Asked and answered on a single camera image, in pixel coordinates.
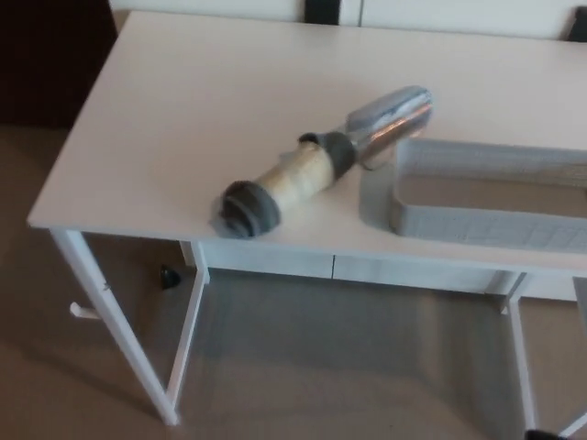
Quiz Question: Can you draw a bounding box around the metal scoop shovel taped handle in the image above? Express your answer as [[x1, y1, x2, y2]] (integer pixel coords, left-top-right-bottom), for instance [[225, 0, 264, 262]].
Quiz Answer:
[[209, 84, 435, 240]]

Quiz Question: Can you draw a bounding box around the grey perforated container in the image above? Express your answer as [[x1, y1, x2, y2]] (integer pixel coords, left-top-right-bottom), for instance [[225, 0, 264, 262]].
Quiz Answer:
[[360, 137, 587, 256]]

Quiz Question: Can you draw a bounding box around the white desk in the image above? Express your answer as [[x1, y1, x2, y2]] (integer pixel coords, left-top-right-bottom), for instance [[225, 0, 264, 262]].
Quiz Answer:
[[26, 11, 587, 427]]

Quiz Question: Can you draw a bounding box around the white desk leg hook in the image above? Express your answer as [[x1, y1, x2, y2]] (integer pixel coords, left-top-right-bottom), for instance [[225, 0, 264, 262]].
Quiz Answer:
[[69, 302, 100, 320]]

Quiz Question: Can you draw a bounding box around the grey side panel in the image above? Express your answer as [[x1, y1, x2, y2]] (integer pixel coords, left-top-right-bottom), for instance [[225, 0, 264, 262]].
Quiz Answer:
[[571, 274, 587, 413]]

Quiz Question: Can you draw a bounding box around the black caster wheel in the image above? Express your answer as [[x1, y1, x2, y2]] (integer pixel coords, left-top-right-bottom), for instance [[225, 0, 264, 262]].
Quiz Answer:
[[158, 264, 181, 291]]

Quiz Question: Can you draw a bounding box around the white cabinet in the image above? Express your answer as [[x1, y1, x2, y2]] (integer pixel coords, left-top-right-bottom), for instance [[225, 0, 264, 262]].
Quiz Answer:
[[112, 0, 587, 303]]

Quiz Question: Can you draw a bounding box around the dark brown wooden cabinet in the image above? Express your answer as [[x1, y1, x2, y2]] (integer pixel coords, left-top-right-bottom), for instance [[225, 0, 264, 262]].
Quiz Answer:
[[0, 0, 116, 132]]

